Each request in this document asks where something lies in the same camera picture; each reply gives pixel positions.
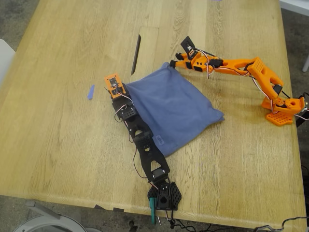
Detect white chair seat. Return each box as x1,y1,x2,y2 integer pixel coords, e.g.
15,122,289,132
0,39,16,85

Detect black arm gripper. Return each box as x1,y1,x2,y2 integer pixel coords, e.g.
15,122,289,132
112,83,135,110

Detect orange arm gripper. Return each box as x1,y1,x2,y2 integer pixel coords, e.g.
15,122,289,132
169,52,215,73

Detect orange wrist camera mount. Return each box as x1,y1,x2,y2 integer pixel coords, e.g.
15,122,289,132
104,72,126,99

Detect blue masking tape strip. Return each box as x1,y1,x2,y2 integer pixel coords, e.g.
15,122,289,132
87,84,96,101

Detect grey cable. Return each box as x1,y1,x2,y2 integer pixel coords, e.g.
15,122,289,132
253,216,309,232

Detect grey white round stool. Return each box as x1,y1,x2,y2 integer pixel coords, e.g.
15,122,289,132
13,200,103,232

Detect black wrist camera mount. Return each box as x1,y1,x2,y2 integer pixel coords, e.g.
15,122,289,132
180,36,197,60

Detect black cable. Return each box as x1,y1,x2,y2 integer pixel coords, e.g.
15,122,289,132
156,210,213,232

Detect green table clamp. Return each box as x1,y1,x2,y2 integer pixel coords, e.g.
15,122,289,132
149,197,158,225

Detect white furniture panel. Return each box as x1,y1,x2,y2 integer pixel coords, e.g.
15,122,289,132
279,0,309,17

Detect blue printed T-shirt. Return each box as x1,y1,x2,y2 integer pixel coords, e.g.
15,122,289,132
125,61,225,158

